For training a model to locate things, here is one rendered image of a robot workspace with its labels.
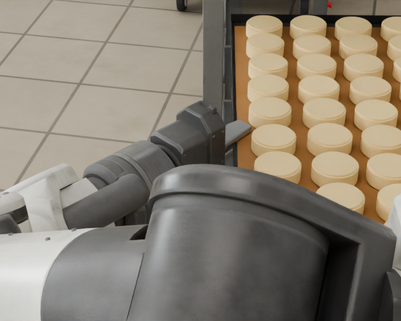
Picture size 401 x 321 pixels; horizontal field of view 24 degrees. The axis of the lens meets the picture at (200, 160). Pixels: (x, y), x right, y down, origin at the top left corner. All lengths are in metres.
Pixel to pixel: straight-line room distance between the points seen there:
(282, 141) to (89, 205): 0.25
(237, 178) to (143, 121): 2.38
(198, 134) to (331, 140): 0.15
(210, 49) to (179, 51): 1.84
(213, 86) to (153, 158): 0.43
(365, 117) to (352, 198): 0.16
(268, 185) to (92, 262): 0.11
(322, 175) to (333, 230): 0.54
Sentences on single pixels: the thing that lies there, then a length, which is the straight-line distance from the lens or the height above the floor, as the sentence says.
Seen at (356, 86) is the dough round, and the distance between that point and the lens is 1.14.
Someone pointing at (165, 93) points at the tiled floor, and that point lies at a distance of 2.94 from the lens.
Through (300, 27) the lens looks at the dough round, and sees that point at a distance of 1.28.
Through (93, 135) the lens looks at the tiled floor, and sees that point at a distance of 2.74.
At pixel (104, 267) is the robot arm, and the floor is 1.17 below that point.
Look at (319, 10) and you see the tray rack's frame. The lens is 2.02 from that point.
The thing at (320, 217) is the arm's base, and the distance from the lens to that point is 0.44.
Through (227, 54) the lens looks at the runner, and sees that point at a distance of 1.51.
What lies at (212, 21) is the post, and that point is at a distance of 1.32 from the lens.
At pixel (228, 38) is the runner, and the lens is 1.36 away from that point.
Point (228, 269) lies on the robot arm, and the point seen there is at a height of 1.20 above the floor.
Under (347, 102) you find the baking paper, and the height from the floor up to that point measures 0.89.
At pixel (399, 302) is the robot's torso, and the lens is 0.45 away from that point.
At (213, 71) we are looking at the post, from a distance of 1.36.
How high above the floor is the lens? 1.47
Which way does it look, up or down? 34 degrees down
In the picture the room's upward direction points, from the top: straight up
